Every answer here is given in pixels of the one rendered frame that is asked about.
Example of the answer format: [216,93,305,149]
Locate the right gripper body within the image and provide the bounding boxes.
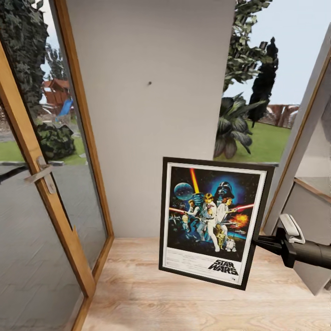
[276,228,322,268]

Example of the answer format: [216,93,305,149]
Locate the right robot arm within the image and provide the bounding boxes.
[251,214,331,270]

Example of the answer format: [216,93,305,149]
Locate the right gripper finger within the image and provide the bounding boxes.
[258,235,280,243]
[251,238,284,256]

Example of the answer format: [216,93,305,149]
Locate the poster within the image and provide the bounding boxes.
[159,157,275,291]

